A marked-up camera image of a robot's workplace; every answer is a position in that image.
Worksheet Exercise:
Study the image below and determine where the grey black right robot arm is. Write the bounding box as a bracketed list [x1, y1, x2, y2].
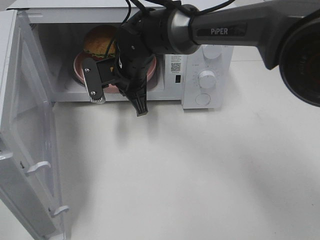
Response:
[114, 0, 320, 116]

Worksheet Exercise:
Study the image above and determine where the lower white microwave knob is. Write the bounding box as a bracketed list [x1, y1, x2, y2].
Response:
[198, 70, 217, 89]

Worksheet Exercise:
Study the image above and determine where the white microwave oven body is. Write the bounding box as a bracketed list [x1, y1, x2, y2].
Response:
[9, 0, 233, 109]

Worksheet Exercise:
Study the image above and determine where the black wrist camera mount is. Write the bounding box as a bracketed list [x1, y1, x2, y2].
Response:
[82, 57, 119, 104]

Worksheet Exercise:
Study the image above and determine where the white warning label sticker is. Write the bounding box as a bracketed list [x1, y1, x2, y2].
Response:
[169, 54, 183, 74]

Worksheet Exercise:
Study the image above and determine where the burger with lettuce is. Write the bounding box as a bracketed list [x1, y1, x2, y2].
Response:
[83, 24, 117, 61]

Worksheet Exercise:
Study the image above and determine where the white microwave knob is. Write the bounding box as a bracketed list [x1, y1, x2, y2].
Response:
[202, 44, 222, 60]
[198, 70, 217, 89]

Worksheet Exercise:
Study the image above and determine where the upper white microwave knob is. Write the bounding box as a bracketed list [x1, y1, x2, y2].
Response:
[202, 44, 222, 60]

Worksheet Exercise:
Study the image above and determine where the round white door button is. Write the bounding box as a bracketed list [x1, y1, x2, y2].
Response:
[195, 93, 211, 106]

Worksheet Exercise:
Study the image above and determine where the pink round plate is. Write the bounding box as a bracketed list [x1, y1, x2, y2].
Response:
[73, 51, 157, 94]

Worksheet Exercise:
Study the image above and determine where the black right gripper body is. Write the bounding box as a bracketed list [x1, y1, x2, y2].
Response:
[114, 8, 175, 117]

